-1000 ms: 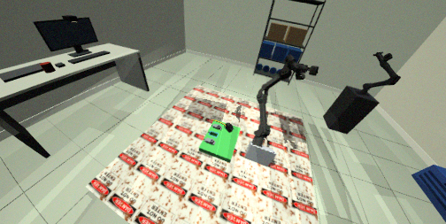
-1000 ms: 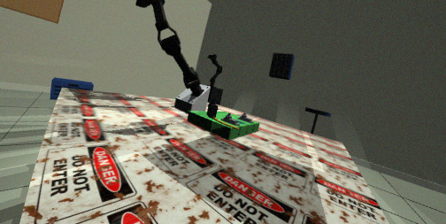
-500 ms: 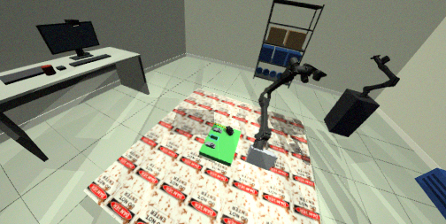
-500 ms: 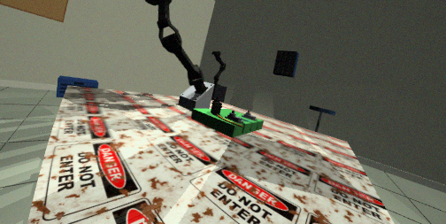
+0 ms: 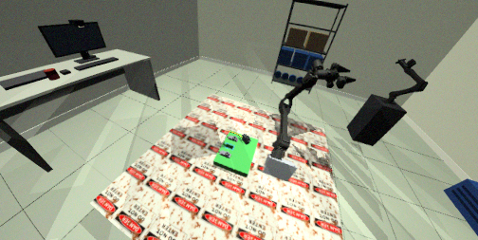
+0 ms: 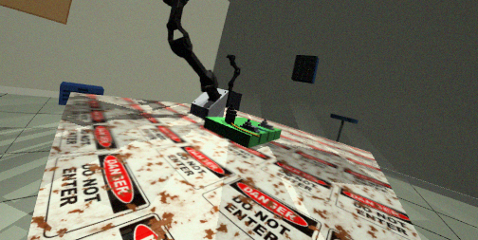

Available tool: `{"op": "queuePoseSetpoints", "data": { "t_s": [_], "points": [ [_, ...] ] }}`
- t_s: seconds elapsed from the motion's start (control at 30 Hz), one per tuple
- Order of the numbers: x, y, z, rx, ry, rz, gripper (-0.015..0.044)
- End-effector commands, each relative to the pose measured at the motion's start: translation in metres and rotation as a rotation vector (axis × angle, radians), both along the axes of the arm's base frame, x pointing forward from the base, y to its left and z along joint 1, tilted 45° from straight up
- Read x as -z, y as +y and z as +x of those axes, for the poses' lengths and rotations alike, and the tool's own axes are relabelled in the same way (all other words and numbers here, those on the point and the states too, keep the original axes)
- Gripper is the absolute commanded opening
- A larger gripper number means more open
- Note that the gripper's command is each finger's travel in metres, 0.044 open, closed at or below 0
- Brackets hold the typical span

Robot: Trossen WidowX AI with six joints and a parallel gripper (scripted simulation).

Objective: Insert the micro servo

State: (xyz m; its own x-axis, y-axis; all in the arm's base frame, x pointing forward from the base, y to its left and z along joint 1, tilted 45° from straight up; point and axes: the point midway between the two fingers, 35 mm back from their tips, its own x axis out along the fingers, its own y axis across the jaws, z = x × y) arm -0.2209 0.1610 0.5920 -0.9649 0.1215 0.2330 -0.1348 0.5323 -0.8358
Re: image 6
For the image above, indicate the green flat deck plate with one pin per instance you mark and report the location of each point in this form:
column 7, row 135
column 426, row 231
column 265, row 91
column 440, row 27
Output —
column 265, row 131

